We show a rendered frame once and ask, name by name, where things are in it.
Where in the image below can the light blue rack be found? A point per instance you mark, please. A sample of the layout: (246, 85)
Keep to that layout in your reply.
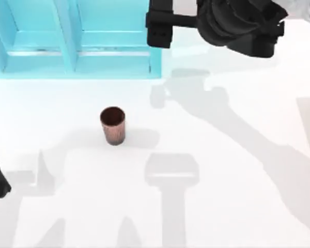
(67, 38)

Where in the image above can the brown cup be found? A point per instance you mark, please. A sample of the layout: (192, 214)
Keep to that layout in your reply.
(113, 129)

